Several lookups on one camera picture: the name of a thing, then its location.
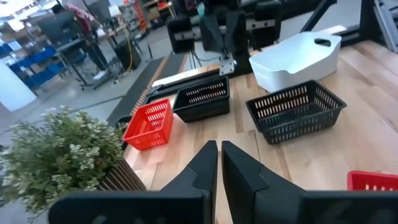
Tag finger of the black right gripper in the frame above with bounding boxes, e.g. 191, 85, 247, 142
226, 11, 247, 52
205, 14, 227, 53

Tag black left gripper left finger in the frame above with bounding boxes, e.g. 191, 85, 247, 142
48, 139, 218, 224

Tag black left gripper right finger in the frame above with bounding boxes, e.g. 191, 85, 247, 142
221, 140, 398, 224

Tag white plastic storage bin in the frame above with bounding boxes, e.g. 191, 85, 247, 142
248, 31, 342, 93

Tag black slotted plastic basket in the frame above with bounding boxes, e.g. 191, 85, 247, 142
172, 76, 231, 123
245, 80, 348, 145

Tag red slotted plastic basket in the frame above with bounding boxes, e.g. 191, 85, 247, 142
347, 170, 398, 191
123, 98, 174, 151

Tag shelf with blue bins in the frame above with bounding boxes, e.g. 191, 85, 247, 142
0, 30, 68, 93

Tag black floor mat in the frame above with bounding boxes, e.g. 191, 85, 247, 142
106, 52, 190, 125

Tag black waste bin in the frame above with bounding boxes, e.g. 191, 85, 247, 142
113, 39, 142, 72

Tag silver aluminium extrusion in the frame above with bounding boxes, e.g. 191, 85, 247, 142
373, 0, 398, 54

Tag potted plant in slatted pot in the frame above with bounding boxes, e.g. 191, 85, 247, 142
0, 105, 147, 215

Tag person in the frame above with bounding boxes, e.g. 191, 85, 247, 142
51, 2, 109, 74

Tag black workshop desk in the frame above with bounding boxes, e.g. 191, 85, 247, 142
54, 23, 133, 91

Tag silver metal bracket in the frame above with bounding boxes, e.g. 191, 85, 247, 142
219, 52, 236, 77

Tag black table edge rail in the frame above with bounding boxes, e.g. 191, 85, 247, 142
144, 68, 231, 105

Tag black rig frame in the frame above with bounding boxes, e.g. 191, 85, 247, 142
300, 0, 398, 54

